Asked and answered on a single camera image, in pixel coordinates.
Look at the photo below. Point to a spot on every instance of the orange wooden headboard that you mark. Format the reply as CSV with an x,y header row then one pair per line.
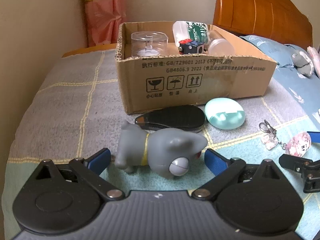
x,y
279,20

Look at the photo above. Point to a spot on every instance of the pink rolled blanket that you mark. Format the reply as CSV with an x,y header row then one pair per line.
x,y
315,59

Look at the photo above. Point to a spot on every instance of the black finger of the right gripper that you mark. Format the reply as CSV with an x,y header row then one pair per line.
x,y
307,168

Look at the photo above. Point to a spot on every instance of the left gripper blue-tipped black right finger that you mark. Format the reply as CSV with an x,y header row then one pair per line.
x,y
226,173

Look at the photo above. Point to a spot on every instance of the clear plastic jar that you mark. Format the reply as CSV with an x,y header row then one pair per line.
x,y
218,45

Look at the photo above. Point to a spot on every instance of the grey cat figurine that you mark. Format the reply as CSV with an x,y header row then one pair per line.
x,y
167,152

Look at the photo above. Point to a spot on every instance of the clear square plastic container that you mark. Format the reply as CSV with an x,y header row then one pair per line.
x,y
148,43

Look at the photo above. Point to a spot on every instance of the mint green oval case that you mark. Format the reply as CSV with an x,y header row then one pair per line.
x,y
224,113

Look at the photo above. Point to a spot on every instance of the white bottle green label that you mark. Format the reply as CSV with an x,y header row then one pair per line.
x,y
195,31

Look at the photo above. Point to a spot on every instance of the pink round keychain charm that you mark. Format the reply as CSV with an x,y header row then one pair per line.
x,y
298,145

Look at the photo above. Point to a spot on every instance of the pink curtain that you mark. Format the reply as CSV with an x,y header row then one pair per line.
x,y
103,18

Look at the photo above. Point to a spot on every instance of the blue floral bed sheet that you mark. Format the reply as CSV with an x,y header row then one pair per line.
x,y
304,89

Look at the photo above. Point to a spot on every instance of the grey plush toy on bed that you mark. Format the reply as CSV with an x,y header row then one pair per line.
x,y
303,63

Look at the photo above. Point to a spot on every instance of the black fidget cube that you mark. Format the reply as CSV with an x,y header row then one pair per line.
x,y
189,46

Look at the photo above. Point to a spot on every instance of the blue floral pillow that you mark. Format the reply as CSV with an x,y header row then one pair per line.
x,y
280,53

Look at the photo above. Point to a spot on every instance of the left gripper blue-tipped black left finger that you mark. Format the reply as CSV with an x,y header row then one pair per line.
x,y
89,170

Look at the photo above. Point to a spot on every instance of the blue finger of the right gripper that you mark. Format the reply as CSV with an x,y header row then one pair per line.
x,y
315,136

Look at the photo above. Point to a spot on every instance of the black stapler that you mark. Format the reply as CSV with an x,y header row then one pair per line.
x,y
187,117

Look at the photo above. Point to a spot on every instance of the brown cardboard box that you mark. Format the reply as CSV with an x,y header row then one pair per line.
x,y
148,83

